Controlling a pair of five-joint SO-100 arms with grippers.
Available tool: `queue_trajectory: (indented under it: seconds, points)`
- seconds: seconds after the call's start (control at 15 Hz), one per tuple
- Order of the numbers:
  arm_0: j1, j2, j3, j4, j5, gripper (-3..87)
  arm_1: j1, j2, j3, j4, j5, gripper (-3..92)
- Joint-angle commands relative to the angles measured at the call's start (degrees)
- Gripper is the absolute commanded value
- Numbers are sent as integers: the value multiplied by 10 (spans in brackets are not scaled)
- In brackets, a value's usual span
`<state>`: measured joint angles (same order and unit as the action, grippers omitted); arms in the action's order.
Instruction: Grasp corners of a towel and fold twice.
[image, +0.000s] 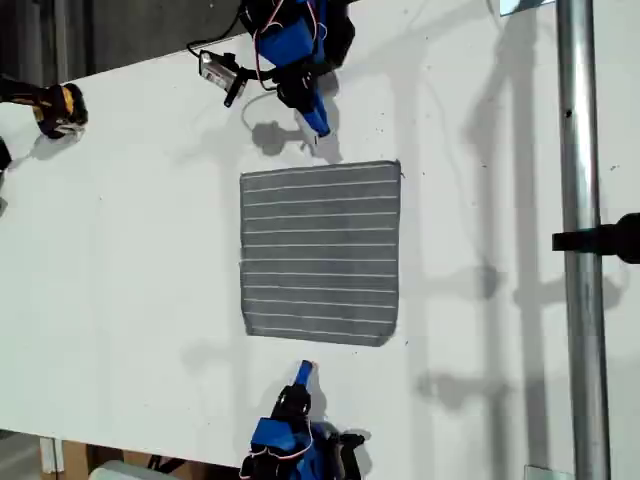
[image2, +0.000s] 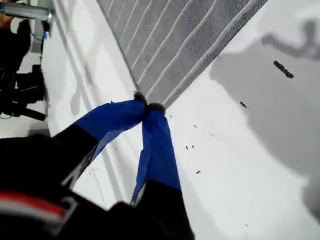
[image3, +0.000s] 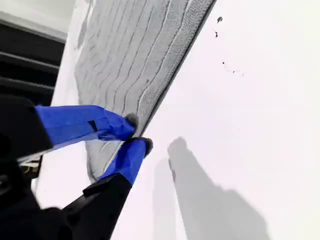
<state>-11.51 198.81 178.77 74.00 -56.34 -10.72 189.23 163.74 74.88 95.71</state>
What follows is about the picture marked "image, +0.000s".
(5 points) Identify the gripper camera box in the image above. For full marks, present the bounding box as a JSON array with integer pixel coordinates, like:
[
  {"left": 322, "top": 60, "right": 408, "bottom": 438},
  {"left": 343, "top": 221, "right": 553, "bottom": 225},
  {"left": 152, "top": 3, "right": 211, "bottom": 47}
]
[
  {"left": 198, "top": 48, "right": 239, "bottom": 87},
  {"left": 327, "top": 442, "right": 364, "bottom": 480}
]

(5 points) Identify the black clamp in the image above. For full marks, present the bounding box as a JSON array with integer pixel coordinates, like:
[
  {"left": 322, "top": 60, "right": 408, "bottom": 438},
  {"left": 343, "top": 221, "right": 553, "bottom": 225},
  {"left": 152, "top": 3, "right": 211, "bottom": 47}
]
[{"left": 551, "top": 212, "right": 640, "bottom": 264}]

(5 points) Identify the steel post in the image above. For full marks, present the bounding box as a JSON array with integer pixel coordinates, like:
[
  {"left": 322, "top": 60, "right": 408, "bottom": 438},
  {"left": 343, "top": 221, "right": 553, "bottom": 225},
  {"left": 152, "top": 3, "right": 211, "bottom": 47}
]
[{"left": 554, "top": 0, "right": 614, "bottom": 480}]

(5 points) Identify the gripper red white wire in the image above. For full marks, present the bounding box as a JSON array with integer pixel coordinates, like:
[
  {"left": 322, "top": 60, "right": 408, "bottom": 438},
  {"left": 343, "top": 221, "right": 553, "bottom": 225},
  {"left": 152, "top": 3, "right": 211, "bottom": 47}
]
[{"left": 252, "top": 0, "right": 281, "bottom": 94}]

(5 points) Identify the yellow black power drill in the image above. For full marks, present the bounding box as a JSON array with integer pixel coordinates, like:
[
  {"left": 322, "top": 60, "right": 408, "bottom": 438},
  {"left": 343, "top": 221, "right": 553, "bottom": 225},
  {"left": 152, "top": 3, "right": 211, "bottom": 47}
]
[{"left": 0, "top": 73, "right": 90, "bottom": 140}]

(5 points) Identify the black camera cable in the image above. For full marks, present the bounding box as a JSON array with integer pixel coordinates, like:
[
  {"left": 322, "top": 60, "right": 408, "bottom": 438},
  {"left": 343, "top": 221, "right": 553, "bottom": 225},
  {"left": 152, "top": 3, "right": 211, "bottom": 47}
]
[{"left": 186, "top": 0, "right": 251, "bottom": 64}]

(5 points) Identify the grey striped towel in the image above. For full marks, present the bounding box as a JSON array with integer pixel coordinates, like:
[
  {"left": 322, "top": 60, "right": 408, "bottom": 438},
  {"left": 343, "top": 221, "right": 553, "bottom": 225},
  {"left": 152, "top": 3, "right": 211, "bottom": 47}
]
[{"left": 238, "top": 158, "right": 403, "bottom": 349}]

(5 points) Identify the white plastic container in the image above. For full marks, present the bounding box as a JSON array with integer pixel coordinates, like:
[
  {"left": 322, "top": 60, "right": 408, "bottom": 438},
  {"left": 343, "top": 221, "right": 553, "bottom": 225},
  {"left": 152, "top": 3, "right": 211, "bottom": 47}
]
[{"left": 89, "top": 459, "right": 156, "bottom": 480}]

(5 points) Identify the white bracket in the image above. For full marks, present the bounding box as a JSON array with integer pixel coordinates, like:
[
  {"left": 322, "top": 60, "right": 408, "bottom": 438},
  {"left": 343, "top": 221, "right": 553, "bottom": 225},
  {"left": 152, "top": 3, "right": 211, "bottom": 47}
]
[{"left": 39, "top": 436, "right": 65, "bottom": 474}]

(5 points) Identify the arm red white wire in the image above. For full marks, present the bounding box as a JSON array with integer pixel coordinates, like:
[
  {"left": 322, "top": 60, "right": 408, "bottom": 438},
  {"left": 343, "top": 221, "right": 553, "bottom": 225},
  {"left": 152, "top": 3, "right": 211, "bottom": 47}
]
[{"left": 239, "top": 422, "right": 329, "bottom": 477}]

